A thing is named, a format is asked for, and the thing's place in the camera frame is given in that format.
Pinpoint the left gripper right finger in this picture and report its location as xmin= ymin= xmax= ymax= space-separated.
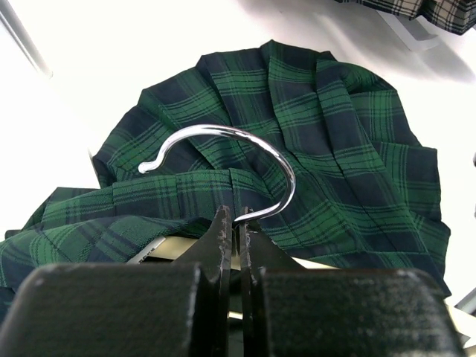
xmin=237 ymin=221 xmax=465 ymax=356

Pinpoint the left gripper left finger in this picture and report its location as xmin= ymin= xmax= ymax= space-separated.
xmin=1 ymin=206 xmax=232 ymax=356

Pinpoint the cream wooden hanger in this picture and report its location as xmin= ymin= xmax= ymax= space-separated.
xmin=126 ymin=124 xmax=476 ymax=339

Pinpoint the green plaid skirt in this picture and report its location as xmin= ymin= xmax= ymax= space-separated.
xmin=1 ymin=41 xmax=450 ymax=313

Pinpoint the navy beige plaid skirt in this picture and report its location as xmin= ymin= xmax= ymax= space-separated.
xmin=338 ymin=0 xmax=475 ymax=35

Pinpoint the metal clothes rack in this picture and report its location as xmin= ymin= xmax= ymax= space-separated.
xmin=376 ymin=10 xmax=440 ymax=52

